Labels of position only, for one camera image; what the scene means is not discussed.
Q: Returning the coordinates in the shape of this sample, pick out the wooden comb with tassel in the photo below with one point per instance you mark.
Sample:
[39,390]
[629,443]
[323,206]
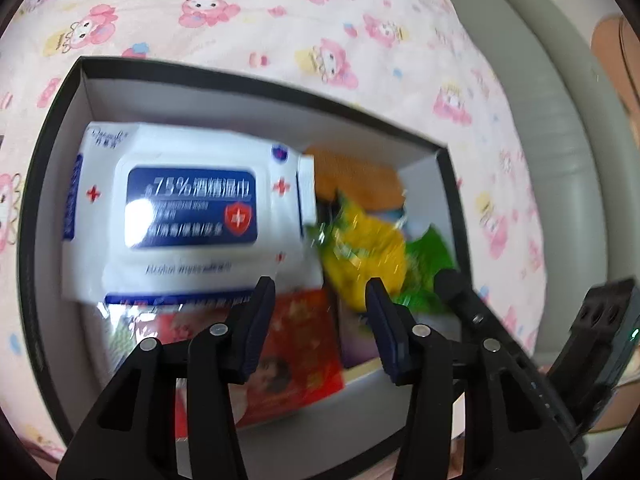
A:
[355,175]

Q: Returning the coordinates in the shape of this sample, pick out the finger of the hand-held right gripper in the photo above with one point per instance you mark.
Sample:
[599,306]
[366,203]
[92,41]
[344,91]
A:
[460,300]

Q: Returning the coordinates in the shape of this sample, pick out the pink printed blanket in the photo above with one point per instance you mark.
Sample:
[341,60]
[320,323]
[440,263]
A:
[300,20]

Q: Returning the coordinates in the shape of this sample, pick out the black cardboard box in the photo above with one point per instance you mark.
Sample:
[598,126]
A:
[200,100]

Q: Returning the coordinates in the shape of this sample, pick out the round wall decoration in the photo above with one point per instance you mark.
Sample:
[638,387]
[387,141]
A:
[617,60]

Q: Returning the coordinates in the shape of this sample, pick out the grey padded headboard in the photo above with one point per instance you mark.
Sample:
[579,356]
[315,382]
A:
[540,110]

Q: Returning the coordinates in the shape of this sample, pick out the red packet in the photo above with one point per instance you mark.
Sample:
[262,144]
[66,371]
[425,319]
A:
[300,350]

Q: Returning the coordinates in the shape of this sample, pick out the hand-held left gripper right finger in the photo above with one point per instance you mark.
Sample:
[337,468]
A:
[380,320]

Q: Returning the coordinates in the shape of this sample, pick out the white wet wipes pack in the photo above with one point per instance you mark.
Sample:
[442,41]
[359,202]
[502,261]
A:
[190,210]

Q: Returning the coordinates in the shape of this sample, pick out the green yellow snack packet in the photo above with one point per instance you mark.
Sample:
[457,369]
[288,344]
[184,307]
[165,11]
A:
[365,255]

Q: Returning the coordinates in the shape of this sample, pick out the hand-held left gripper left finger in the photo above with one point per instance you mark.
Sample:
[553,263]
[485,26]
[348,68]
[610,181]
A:
[260,320]

